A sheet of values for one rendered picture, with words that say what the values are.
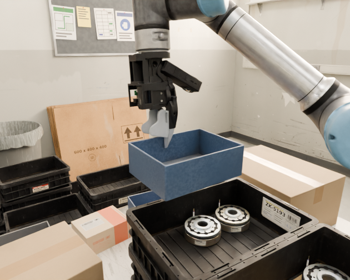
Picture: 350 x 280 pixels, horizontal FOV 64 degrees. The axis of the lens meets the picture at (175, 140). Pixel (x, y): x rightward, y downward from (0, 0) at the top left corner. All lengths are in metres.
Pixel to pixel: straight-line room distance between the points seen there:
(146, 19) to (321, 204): 0.84
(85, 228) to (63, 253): 0.24
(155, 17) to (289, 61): 0.30
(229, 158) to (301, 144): 3.25
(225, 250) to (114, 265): 0.36
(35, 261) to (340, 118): 0.71
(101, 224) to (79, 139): 2.11
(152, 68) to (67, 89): 2.57
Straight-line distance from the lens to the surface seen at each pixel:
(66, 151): 3.03
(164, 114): 0.62
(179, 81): 0.65
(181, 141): 0.69
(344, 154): 0.55
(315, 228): 0.77
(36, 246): 0.83
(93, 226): 1.01
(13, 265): 0.80
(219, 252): 0.80
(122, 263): 0.97
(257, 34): 0.68
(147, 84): 0.58
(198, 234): 0.80
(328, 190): 1.12
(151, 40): 0.60
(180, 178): 0.52
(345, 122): 0.54
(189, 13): 0.59
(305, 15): 3.76
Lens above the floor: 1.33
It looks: 18 degrees down
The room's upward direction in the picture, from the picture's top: straight up
